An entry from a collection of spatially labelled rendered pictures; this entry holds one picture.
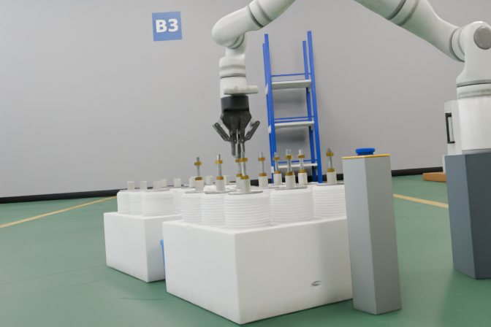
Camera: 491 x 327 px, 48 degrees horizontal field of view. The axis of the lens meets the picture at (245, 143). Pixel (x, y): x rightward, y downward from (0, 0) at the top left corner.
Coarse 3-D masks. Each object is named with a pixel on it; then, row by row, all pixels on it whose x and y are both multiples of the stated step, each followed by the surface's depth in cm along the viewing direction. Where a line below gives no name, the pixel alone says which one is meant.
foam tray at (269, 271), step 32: (192, 224) 132; (288, 224) 118; (320, 224) 120; (192, 256) 127; (224, 256) 113; (256, 256) 112; (288, 256) 115; (320, 256) 119; (192, 288) 128; (224, 288) 114; (256, 288) 111; (288, 288) 115; (320, 288) 119; (256, 320) 111
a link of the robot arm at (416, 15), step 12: (408, 0) 134; (420, 0) 135; (408, 12) 135; (420, 12) 135; (432, 12) 138; (396, 24) 139; (408, 24) 137; (420, 24) 137; (432, 24) 139; (444, 24) 143; (420, 36) 142; (432, 36) 142; (444, 36) 143; (444, 48) 144; (456, 60) 145
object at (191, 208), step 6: (186, 198) 137; (192, 198) 136; (198, 198) 136; (186, 204) 137; (192, 204) 136; (198, 204) 136; (186, 210) 137; (192, 210) 136; (198, 210) 136; (186, 216) 137; (192, 216) 136; (198, 216) 136; (186, 222) 137; (192, 222) 136; (198, 222) 136
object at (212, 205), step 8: (208, 200) 126; (216, 200) 126; (208, 208) 126; (216, 208) 126; (224, 208) 126; (208, 216) 126; (216, 216) 126; (224, 216) 126; (208, 224) 127; (216, 224) 126; (224, 224) 125
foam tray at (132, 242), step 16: (112, 224) 182; (128, 224) 168; (144, 224) 157; (160, 224) 159; (112, 240) 183; (128, 240) 169; (144, 240) 157; (112, 256) 183; (128, 256) 169; (144, 256) 158; (160, 256) 158; (128, 272) 170; (144, 272) 158; (160, 272) 158
